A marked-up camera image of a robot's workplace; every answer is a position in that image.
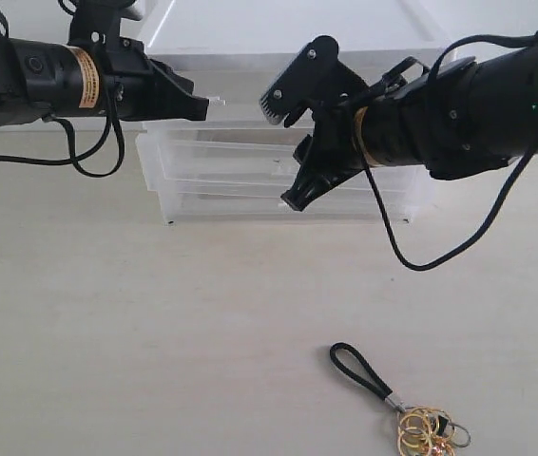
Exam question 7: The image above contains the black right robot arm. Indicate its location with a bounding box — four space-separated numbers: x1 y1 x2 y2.
279 31 538 211

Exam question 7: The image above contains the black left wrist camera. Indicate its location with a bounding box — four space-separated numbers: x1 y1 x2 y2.
57 0 145 48

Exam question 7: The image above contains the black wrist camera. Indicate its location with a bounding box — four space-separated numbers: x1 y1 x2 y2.
259 35 367 127
57 0 145 48

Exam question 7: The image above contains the keychain with gold rings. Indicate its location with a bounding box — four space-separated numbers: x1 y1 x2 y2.
329 342 471 455

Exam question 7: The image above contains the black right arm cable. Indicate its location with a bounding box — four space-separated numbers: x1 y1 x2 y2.
361 32 538 273

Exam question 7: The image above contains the white plastic drawer cabinet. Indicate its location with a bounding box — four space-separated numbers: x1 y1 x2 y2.
140 0 455 225

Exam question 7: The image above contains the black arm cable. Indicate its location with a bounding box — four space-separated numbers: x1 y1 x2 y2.
0 0 125 180
361 32 538 273

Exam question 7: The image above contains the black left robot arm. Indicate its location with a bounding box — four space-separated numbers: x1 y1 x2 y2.
0 1 209 127

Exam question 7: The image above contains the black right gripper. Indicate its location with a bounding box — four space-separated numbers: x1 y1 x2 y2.
280 92 362 211

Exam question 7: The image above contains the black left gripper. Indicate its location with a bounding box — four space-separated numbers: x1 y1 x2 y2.
95 38 208 122

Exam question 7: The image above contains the clear top left drawer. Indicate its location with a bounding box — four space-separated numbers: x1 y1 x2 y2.
181 70 276 128

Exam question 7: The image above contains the clear top right drawer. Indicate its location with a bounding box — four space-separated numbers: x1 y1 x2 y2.
325 48 439 98

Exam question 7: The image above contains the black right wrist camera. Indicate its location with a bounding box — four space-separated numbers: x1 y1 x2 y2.
259 35 367 127

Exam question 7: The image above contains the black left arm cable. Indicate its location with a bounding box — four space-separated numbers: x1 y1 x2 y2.
0 0 125 180

